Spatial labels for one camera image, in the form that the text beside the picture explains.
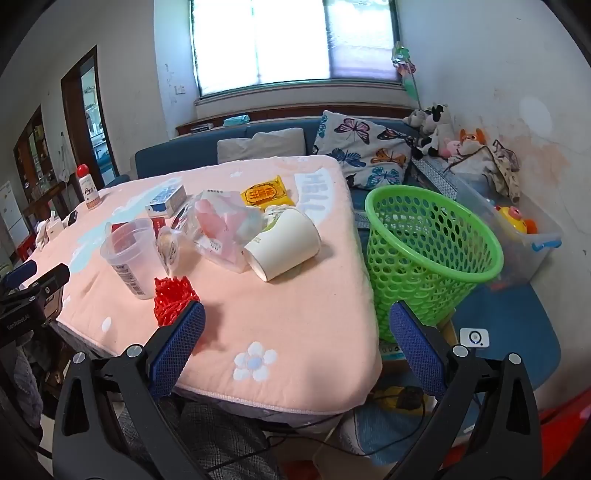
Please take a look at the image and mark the white paper cup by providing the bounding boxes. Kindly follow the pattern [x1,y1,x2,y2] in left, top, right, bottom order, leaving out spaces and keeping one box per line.
[243,208,322,282]

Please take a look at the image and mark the white refrigerator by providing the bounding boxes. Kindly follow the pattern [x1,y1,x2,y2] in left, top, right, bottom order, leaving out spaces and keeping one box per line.
[0,180,30,253]

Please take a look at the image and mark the blue sofa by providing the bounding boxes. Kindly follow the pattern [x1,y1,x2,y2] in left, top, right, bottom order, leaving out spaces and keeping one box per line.
[133,115,419,206]

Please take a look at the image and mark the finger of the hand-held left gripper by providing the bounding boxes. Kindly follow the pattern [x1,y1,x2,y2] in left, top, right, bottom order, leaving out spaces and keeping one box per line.
[1,260,38,289]
[22,264,71,297]

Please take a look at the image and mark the clear plastic cup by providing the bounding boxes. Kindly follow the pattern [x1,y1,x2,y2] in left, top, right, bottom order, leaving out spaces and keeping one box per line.
[100,218,160,301]

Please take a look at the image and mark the patterned beige cloth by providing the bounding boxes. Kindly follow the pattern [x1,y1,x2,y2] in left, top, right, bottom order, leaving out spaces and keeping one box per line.
[488,140,523,204]

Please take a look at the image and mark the red foam fruit net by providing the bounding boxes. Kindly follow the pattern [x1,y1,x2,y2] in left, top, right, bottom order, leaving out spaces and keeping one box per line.
[153,275,203,326]

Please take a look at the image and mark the red printed cup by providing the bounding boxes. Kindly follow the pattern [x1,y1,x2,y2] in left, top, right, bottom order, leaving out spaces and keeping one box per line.
[111,216,172,241]

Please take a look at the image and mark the yellow duck toy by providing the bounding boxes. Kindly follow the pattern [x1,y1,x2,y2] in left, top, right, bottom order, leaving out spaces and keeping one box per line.
[496,205,539,236]

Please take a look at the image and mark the yellow snack packet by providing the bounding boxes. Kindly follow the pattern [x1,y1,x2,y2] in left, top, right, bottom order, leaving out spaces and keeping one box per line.
[239,176,295,210]

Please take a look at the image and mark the clear plastic storage box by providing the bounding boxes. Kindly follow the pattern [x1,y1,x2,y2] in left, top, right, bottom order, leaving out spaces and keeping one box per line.
[410,156,565,285]

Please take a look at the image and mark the small yogurt cup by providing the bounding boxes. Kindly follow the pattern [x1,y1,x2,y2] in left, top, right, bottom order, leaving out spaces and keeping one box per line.
[156,227,185,278]

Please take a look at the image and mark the colourful pinwheel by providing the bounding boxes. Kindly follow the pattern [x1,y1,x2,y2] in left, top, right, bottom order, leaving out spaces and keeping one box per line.
[391,41,424,110]

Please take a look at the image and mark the butterfly print pillow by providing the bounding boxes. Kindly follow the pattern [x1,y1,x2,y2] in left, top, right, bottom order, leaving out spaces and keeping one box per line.
[311,109,419,191]

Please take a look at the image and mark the clear plastic bag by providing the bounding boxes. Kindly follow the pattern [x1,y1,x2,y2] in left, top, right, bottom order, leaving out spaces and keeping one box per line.
[184,189,269,274]

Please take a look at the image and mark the grey pillow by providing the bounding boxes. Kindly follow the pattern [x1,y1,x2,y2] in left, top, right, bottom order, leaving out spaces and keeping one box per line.
[216,127,307,165]

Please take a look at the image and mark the wooden door frame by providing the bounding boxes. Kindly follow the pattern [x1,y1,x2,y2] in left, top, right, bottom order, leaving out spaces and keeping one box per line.
[60,45,117,186]

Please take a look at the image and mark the red plastic stool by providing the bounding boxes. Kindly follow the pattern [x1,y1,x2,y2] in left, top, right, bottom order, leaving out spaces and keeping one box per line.
[537,391,591,463]

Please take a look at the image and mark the blue stool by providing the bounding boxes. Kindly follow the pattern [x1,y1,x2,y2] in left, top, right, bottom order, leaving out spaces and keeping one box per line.
[450,279,563,403]

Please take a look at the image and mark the person's grey checked trousers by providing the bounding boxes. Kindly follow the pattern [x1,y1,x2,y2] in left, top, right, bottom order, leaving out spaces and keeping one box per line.
[115,399,271,480]

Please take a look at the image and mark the white bottle with red cap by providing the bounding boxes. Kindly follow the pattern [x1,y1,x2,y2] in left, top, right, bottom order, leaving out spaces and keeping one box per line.
[76,164,101,211]

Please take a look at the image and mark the window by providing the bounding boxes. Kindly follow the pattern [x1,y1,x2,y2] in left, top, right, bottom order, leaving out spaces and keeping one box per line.
[188,0,403,99]

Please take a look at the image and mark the blue and white milk carton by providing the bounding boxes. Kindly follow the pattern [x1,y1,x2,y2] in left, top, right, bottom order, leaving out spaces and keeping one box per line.
[145,184,188,218]

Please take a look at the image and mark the black and white cow plush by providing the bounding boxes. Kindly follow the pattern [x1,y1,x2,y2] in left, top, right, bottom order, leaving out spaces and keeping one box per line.
[412,103,456,158]

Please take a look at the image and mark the green plastic mesh basket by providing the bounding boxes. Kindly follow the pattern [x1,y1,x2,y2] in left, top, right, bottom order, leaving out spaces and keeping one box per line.
[365,185,505,343]

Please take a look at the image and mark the pink flower-print blanket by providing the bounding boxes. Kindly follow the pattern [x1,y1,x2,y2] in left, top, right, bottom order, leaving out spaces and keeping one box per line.
[18,154,385,414]

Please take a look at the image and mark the yellow and black power strip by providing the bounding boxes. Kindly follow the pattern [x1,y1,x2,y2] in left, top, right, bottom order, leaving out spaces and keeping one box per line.
[373,386,426,412]

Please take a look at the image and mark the orange fox plush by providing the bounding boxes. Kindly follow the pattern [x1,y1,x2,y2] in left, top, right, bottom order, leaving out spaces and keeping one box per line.
[457,128,488,154]

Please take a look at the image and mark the wooden cabinet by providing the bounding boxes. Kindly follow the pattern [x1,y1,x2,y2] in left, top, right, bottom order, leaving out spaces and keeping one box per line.
[12,104,52,205]

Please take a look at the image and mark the small white device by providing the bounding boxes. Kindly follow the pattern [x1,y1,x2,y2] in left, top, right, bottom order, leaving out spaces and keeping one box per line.
[459,327,491,350]

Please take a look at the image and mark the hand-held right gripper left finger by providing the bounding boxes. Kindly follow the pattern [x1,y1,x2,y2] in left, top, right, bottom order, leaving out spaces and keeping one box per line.
[52,300,206,480]

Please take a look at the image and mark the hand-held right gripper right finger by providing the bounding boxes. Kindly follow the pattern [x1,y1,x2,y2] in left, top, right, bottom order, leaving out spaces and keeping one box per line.
[389,300,542,480]

